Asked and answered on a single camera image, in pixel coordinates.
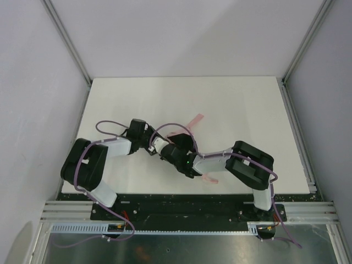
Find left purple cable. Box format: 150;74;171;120
52;120;136;248

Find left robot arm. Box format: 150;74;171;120
60;119;158;208

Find right aluminium frame post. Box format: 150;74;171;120
282;0;336;85

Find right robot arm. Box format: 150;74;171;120
151;137;274;211

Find aluminium frame post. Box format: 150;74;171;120
41;0;92;87
282;0;336;85

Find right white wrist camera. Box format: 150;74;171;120
148;137;169;154

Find white slotted cable duct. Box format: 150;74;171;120
51;223;258;236

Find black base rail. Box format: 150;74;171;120
54;193;325;232

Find pink folding umbrella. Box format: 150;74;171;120
167;114;218;184

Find left aluminium frame post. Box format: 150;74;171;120
41;0;92;87

